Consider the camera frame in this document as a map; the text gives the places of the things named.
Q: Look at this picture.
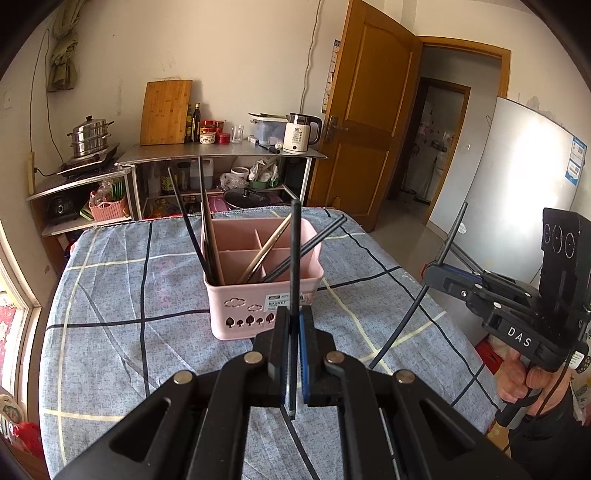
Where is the person's right hand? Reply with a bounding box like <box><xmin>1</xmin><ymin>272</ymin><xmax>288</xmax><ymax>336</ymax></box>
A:
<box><xmin>499</xmin><ymin>346</ymin><xmax>570</xmax><ymax>407</ymax></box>

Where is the white plastic jug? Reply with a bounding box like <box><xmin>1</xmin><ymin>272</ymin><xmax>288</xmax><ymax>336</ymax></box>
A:
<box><xmin>189</xmin><ymin>158</ymin><xmax>214</xmax><ymax>190</ymax></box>

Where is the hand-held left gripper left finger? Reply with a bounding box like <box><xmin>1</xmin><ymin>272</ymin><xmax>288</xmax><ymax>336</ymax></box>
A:
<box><xmin>55</xmin><ymin>308</ymin><xmax>291</xmax><ymax>480</ymax></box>

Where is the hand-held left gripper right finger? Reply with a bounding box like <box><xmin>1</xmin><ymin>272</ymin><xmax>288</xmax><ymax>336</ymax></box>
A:
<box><xmin>299</xmin><ymin>307</ymin><xmax>532</xmax><ymax>480</ymax></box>

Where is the stainless steel steamer pot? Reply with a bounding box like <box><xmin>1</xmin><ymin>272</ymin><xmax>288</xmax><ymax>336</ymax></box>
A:
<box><xmin>66</xmin><ymin>115</ymin><xmax>115</xmax><ymax>158</ymax></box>

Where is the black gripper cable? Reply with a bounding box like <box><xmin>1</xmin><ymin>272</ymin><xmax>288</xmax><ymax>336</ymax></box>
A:
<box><xmin>503</xmin><ymin>360</ymin><xmax>583</xmax><ymax>457</ymax></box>

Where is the clear plastic storage container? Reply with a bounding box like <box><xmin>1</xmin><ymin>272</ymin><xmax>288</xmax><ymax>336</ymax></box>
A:
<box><xmin>248</xmin><ymin>113</ymin><xmax>288</xmax><ymax>145</ymax></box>

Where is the pink plastic utensil basket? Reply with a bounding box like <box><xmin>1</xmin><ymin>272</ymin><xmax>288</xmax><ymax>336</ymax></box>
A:
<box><xmin>203</xmin><ymin>218</ymin><xmax>323</xmax><ymax>342</ymax></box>

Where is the dark rice cooker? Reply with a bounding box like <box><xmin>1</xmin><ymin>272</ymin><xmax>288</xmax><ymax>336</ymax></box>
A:
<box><xmin>45</xmin><ymin>193</ymin><xmax>77</xmax><ymax>226</ymax></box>

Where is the bamboo cutting board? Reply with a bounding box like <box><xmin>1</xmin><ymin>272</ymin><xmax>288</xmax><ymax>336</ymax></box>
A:
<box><xmin>140</xmin><ymin>79</ymin><xmax>194</xmax><ymax>147</ymax></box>

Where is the black wok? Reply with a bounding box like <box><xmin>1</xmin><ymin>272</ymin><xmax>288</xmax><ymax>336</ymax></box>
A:
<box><xmin>223</xmin><ymin>186</ymin><xmax>279</xmax><ymax>212</ymax></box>

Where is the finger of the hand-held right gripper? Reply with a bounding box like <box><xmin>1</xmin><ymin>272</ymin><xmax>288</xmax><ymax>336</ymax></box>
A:
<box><xmin>424</xmin><ymin>261</ymin><xmax>502</xmax><ymax>325</ymax></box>
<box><xmin>475</xmin><ymin>270</ymin><xmax>543</xmax><ymax>306</ymax></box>

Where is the pink woven basket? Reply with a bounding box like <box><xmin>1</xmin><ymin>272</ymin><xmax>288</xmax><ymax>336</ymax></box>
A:
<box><xmin>89</xmin><ymin>193</ymin><xmax>129</xmax><ymax>222</ymax></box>

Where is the low metal shelf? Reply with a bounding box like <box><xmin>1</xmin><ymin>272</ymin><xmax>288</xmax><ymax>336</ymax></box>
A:
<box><xmin>26</xmin><ymin>165</ymin><xmax>136</xmax><ymax>237</ymax></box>

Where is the silver refrigerator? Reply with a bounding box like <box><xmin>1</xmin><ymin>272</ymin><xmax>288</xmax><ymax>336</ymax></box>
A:
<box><xmin>427</xmin><ymin>95</ymin><xmax>588</xmax><ymax>288</ymax></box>

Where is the metal kitchen table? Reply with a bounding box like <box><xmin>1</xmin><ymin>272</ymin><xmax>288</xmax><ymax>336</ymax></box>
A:
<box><xmin>115</xmin><ymin>142</ymin><xmax>329</xmax><ymax>219</ymax></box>

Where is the person's right forearm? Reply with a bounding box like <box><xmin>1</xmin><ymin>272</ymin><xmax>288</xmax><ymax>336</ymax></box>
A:
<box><xmin>505</xmin><ymin>369</ymin><xmax>591</xmax><ymax>480</ymax></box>

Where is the white electric kettle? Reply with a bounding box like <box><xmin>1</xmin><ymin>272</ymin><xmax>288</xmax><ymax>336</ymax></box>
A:
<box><xmin>282</xmin><ymin>113</ymin><xmax>323</xmax><ymax>154</ymax></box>

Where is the wall calendar strip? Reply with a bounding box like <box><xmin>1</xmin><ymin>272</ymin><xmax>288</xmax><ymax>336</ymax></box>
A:
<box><xmin>321</xmin><ymin>39</ymin><xmax>342</xmax><ymax>113</ymax></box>

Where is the black induction cooker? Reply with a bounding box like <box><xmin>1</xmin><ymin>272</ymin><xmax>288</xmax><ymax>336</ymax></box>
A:
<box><xmin>56</xmin><ymin>143</ymin><xmax>121</xmax><ymax>179</ymax></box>

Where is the hanging grey cloth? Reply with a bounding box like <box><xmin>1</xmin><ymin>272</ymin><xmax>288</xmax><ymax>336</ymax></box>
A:
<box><xmin>48</xmin><ymin>0</ymin><xmax>87</xmax><ymax>92</ymax></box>

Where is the brown wooden door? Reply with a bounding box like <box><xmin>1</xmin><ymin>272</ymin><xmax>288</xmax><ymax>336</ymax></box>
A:
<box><xmin>307</xmin><ymin>0</ymin><xmax>424</xmax><ymax>232</ymax></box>

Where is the slim black chopstick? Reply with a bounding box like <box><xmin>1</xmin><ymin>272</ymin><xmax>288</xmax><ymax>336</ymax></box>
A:
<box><xmin>167</xmin><ymin>167</ymin><xmax>219</xmax><ymax>285</ymax></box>
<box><xmin>290</xmin><ymin>199</ymin><xmax>301</xmax><ymax>420</ymax></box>
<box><xmin>272</xmin><ymin>219</ymin><xmax>348</xmax><ymax>283</ymax></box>
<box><xmin>198</xmin><ymin>156</ymin><xmax>215</xmax><ymax>278</ymax></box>
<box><xmin>368</xmin><ymin>202</ymin><xmax>468</xmax><ymax>370</ymax></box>
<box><xmin>264</xmin><ymin>213</ymin><xmax>343</xmax><ymax>282</ymax></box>

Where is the wooden chopstick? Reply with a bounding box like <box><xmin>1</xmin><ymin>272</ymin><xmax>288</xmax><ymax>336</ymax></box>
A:
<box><xmin>200</xmin><ymin>201</ymin><xmax>226</xmax><ymax>285</ymax></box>
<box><xmin>237</xmin><ymin>216</ymin><xmax>293</xmax><ymax>284</ymax></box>

